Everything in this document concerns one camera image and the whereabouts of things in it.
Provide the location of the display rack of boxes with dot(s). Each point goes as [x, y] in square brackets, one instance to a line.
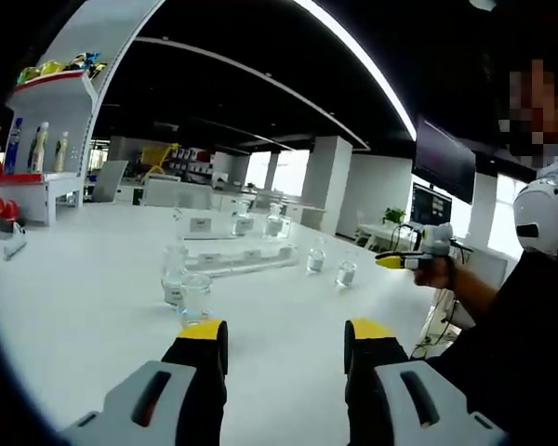
[193, 159]

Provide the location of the yellow cart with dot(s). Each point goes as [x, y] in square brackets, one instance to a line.
[160, 155]

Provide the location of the person's right hand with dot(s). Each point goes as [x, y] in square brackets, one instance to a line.
[431, 275]

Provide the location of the desk monitor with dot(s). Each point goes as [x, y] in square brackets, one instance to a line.
[430, 209]

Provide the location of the dark wall monitor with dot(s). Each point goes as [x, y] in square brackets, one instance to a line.
[444, 167]

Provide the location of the white display shelf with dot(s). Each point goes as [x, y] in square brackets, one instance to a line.
[60, 111]

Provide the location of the ceiling air vent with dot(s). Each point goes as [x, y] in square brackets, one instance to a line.
[165, 126]

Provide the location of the small white controller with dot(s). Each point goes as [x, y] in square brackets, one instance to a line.
[17, 227]

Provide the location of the clear acrylic reagent rack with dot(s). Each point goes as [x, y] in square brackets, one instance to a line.
[242, 261]

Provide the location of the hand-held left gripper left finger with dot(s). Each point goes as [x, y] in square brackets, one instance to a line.
[176, 399]

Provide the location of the white background desk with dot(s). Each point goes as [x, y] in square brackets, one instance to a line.
[374, 230]

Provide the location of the pile of snack packets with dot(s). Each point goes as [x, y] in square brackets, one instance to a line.
[60, 67]

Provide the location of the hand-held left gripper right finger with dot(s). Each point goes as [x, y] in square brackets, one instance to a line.
[386, 399]

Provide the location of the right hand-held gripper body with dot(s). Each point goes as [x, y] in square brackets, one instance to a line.
[437, 239]

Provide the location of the white drink bottle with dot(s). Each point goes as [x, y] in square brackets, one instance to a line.
[61, 152]
[40, 148]

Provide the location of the green potted plant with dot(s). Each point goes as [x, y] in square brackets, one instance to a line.
[394, 216]

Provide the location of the blue label drink bottle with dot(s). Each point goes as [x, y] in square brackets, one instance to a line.
[14, 146]

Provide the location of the white worn device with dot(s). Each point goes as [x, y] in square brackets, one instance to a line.
[544, 218]

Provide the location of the person's black clothed torso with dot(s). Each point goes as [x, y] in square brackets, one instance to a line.
[516, 362]

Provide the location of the white mesh panel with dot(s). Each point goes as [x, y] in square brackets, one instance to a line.
[176, 192]

